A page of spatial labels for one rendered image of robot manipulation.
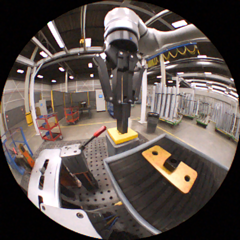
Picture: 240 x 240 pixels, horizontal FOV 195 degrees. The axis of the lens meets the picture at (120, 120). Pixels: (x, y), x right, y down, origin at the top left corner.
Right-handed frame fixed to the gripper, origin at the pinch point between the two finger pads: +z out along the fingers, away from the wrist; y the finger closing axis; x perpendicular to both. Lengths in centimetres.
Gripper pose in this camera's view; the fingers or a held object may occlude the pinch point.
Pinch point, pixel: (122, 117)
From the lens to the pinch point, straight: 16.4
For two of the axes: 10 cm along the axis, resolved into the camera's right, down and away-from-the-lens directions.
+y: -8.9, 1.4, -4.3
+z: 0.0, 9.5, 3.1
